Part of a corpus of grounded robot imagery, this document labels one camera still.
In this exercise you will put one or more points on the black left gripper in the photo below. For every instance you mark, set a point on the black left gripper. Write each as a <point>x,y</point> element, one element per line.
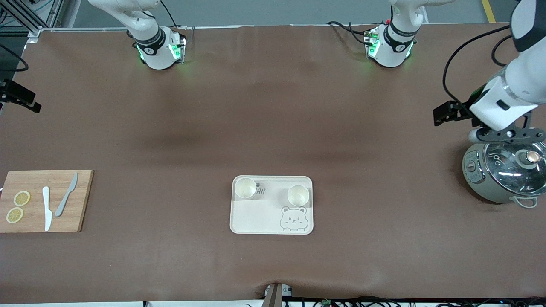
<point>461,110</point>

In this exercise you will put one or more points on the white IKEA cup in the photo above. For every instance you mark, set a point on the white IKEA cup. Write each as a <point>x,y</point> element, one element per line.
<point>298,195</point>
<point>245,188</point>

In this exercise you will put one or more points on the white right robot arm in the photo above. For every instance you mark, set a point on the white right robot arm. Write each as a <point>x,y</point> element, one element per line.
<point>155,51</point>

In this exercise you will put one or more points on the grey-green cooking pot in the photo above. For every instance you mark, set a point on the grey-green cooking pot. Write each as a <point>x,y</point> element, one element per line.
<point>475,177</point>

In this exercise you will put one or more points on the wooden cutting board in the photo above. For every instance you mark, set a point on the wooden cutting board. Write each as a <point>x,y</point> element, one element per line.
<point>34,181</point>

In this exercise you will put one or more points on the glass pot lid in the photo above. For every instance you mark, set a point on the glass pot lid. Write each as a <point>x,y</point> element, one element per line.
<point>507,170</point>

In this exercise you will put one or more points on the yellow lemon slice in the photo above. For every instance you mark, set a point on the yellow lemon slice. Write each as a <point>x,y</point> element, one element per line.
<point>15,215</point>
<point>21,198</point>

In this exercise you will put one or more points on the grey plastic knife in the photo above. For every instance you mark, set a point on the grey plastic knife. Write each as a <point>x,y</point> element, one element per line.
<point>64,200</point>

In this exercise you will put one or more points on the white plastic knife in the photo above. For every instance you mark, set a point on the white plastic knife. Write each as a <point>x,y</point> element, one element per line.
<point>47,209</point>

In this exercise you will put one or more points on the brown table cover mat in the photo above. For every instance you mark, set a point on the brown table cover mat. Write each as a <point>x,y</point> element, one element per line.
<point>273,128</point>

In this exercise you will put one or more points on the cream bear print tray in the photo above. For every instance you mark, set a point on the cream bear print tray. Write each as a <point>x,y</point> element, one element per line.
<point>260,217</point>

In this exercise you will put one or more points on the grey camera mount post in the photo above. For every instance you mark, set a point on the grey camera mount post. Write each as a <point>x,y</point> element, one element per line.
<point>273,296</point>

